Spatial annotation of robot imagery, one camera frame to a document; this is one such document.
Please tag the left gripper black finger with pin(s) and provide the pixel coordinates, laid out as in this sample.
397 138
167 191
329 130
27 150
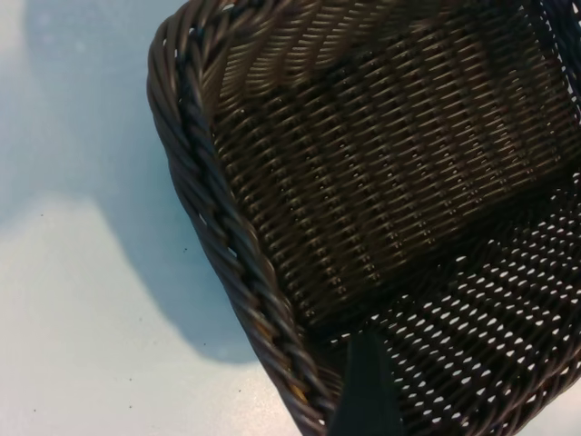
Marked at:
367 390

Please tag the dark brown wicker basket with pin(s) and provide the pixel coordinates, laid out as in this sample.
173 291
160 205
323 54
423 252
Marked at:
386 181

